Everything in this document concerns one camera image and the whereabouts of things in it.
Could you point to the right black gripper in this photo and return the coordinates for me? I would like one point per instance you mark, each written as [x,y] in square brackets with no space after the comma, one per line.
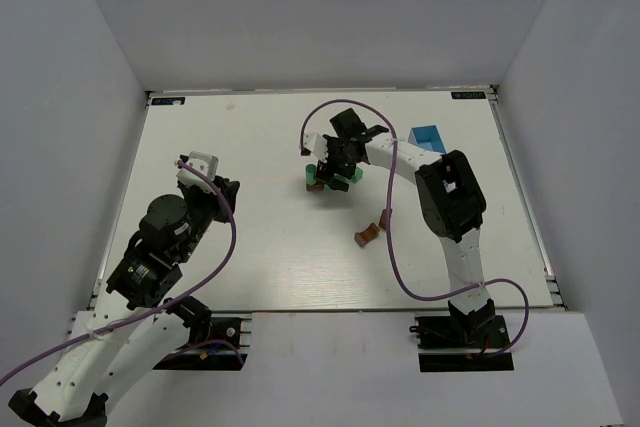
[329,173]

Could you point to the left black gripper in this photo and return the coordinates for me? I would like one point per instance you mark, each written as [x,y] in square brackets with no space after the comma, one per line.
[226,192]

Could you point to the brown cube block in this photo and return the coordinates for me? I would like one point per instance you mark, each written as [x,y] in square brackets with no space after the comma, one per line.
[314,187]

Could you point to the green small block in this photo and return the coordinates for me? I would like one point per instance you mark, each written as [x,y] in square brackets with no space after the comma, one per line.
[310,172]

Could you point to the blue plastic box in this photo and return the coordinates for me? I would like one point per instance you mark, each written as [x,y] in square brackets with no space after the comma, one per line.
[427,138]

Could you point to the green long block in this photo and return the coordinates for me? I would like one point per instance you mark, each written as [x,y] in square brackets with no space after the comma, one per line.
[357,176]

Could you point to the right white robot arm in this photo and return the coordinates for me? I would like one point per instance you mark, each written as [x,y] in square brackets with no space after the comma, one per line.
[451,203]

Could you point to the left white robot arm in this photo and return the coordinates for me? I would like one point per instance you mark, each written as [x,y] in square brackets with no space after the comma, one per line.
[136,324]

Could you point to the brown small block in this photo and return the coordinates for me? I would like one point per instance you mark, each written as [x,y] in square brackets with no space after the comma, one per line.
[383,221]

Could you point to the brown arch block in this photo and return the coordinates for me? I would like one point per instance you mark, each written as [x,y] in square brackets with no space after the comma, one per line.
[366,236]

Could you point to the left blue corner label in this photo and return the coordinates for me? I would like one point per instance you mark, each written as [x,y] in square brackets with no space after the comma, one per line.
[167,101]

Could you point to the blue corner label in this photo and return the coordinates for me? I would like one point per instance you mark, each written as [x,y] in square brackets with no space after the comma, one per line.
[167,101]
[468,95]

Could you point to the right blue corner label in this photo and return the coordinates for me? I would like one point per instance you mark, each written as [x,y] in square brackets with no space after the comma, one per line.
[468,95]

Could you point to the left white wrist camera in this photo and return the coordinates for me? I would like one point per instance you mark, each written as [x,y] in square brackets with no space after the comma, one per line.
[204,164]

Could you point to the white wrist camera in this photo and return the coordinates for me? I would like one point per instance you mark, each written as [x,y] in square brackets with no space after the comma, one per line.
[316,145]
[204,164]

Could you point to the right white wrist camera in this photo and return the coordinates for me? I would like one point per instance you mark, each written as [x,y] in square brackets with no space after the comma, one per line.
[316,145]

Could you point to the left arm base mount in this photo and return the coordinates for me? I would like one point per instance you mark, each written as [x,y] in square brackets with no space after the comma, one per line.
[224,348]

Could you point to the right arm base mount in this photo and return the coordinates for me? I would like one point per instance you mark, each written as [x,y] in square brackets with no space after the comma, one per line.
[442,348]

